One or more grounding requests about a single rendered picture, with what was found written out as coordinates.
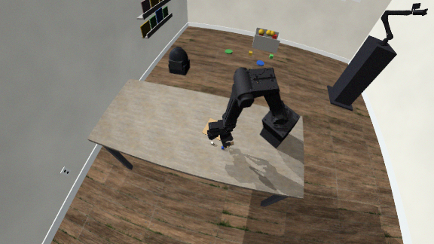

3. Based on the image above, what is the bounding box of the tan flat mat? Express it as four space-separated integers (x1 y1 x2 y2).
202 118 220 140

